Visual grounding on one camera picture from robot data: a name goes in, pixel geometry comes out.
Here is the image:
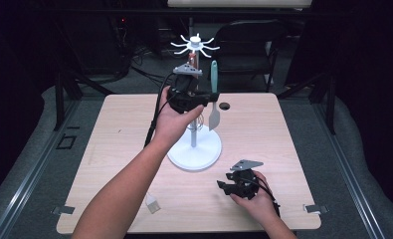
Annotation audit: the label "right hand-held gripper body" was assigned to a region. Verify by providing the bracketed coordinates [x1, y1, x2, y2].
[230, 159, 264, 200]

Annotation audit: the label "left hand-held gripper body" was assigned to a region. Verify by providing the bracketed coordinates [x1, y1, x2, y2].
[166, 63, 203, 114]

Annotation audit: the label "teal handled white spatula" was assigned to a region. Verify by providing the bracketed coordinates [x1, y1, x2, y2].
[208, 60, 222, 131]

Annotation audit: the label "wooden handled wire whisk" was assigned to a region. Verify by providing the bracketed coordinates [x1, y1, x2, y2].
[186, 51, 206, 132]

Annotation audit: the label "white utensil rack with hooks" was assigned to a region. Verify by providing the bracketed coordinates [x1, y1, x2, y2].
[166, 33, 223, 172]

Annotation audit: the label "teal handled pastry brush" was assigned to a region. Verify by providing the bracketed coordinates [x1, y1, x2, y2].
[144, 192, 162, 214]

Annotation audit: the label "person's right hand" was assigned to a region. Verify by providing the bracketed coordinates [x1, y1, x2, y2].
[229, 170, 279, 224]

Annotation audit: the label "person's left hand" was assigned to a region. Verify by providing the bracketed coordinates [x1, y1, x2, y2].
[149, 87, 206, 148]

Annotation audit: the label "black folding chair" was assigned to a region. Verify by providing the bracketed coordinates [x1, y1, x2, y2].
[207, 19, 287, 94]

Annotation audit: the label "white board panel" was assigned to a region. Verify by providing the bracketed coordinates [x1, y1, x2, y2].
[167, 0, 312, 9]

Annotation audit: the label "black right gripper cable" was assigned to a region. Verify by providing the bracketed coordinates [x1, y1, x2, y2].
[246, 176, 282, 217]

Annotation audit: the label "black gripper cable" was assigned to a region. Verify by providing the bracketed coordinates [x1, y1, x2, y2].
[143, 72, 176, 148]
[246, 176, 282, 217]

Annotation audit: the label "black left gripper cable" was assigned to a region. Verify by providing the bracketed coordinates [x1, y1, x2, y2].
[143, 72, 176, 148]

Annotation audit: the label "black floor cables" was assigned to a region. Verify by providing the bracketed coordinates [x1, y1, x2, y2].
[129, 49, 177, 88]

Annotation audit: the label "grey metal table bracket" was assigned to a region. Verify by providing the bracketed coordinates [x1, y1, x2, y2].
[303, 204, 329, 214]
[51, 205, 76, 216]

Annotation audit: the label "metal floor rail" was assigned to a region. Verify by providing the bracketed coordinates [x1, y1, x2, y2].
[311, 102, 386, 239]
[0, 99, 81, 239]

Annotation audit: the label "black metal frame stand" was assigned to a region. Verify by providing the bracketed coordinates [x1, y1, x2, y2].
[278, 72, 337, 135]
[54, 71, 114, 131]

